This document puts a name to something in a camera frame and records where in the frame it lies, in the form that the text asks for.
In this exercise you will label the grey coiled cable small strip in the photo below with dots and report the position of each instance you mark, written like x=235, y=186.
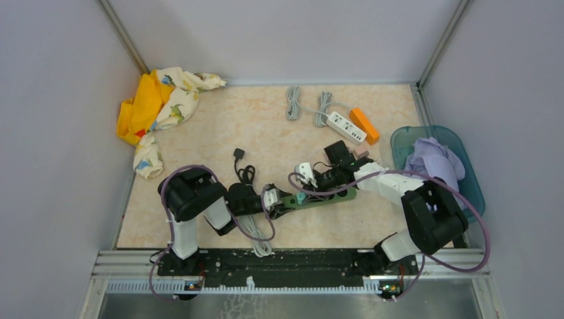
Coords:
x=260, y=248

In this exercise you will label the yellow dinosaur cloth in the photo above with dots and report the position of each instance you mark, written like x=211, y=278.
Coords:
x=165, y=98

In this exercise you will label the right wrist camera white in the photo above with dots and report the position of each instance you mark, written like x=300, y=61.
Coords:
x=306, y=174

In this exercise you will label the teal plug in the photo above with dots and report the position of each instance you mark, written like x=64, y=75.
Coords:
x=301, y=198

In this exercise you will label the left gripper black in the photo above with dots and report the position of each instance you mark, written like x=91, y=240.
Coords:
x=279, y=211

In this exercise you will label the orange power strip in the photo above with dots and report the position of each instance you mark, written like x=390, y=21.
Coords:
x=359, y=119

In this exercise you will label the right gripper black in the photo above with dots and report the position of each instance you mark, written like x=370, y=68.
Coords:
x=316, y=176

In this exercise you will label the teal plastic bin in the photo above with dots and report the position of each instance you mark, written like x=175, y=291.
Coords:
x=402, y=141

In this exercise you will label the white usb power strip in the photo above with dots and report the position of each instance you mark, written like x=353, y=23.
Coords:
x=346, y=128

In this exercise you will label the green long power strip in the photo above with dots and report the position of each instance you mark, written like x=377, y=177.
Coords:
x=317, y=200

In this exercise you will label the black plug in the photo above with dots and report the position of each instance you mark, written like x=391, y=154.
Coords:
x=238, y=153

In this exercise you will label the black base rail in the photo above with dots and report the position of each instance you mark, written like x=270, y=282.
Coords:
x=284, y=268

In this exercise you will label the purple cloth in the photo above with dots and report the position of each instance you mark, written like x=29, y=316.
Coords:
x=433, y=159

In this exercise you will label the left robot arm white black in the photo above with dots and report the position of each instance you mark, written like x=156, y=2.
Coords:
x=194, y=190

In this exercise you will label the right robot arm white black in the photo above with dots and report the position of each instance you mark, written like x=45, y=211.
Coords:
x=433, y=217

